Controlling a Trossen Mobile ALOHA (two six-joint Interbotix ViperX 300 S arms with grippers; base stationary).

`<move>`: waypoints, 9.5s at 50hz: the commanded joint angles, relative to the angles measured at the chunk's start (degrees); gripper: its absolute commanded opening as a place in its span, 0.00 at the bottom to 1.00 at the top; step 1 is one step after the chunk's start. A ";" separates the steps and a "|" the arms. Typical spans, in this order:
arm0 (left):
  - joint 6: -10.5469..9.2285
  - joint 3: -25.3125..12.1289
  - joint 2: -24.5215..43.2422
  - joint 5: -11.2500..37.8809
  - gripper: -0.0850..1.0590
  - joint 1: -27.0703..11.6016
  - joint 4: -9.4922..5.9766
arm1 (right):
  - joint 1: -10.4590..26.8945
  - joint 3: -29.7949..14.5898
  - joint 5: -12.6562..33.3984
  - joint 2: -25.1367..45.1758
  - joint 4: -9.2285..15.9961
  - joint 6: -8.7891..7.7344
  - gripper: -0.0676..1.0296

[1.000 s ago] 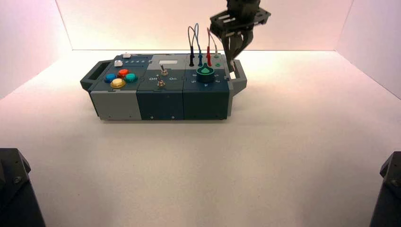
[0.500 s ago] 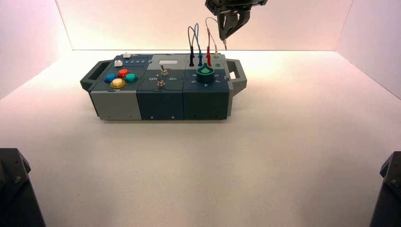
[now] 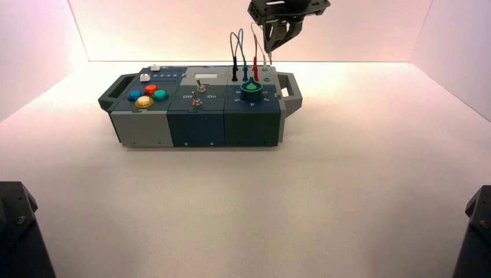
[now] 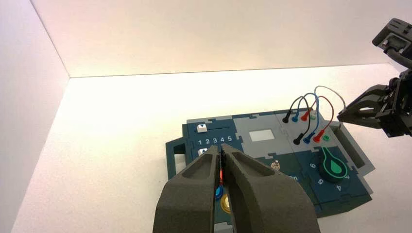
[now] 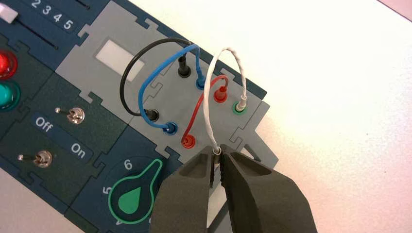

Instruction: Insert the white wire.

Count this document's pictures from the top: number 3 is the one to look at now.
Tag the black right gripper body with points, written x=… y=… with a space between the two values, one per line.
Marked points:
x=287 y=9

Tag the white slider knob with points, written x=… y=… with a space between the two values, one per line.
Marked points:
x=144 y=78
x=155 y=68

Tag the teal round push button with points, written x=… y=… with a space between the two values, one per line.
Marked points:
x=160 y=95

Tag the red round push button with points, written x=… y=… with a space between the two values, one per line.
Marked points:
x=150 y=90

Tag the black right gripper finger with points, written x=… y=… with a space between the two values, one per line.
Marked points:
x=270 y=34
x=291 y=30

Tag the yellow round push button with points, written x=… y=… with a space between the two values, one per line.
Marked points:
x=144 y=101

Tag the grey and navy control box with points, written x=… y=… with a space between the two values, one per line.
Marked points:
x=199 y=126

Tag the dark rotary knob green pointer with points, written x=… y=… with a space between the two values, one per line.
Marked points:
x=251 y=91

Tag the blue round push button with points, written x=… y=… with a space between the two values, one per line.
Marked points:
x=135 y=95

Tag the metal toggle switch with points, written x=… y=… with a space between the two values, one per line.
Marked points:
x=196 y=101
x=200 y=87

